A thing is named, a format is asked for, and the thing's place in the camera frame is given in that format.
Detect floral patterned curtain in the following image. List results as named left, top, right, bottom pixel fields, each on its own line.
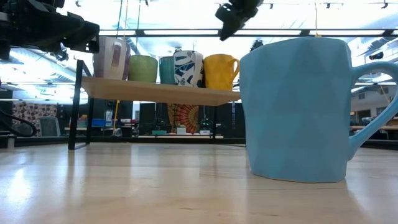
left=11, top=102, right=58, bottom=138

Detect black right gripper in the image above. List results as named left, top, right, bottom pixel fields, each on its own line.
left=215, top=0, right=264, bottom=42

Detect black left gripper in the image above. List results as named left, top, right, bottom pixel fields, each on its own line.
left=0, top=0, right=100, bottom=60

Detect yellow orange mug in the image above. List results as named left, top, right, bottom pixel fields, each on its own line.
left=203, top=54, right=241, bottom=91

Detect orange patterned black cloth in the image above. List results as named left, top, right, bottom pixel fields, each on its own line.
left=167, top=103, right=200, bottom=134

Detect wooden shelf black metal legs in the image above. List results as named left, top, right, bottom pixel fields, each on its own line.
left=68, top=58, right=242, bottom=151

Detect wooden background table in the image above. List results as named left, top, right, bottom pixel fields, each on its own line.
left=350, top=125, right=398, bottom=131

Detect blue white leaf pattern mug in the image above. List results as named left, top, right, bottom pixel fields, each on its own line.
left=172, top=49, right=205, bottom=88

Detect purple and white mug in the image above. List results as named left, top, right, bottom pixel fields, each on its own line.
left=93, top=36, right=131, bottom=81

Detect grey office chair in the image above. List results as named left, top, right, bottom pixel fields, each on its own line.
left=37, top=116, right=62, bottom=138

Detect teal mug white interior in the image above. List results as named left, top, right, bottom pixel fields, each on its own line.
left=159, top=55, right=175, bottom=85

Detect light blue faceted mug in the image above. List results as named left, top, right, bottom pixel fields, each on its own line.
left=239, top=36, right=398, bottom=184

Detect green mug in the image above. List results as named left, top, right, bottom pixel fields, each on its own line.
left=127, top=54, right=159, bottom=83

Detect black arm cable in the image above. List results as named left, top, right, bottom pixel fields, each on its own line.
left=0, top=108, right=38, bottom=138

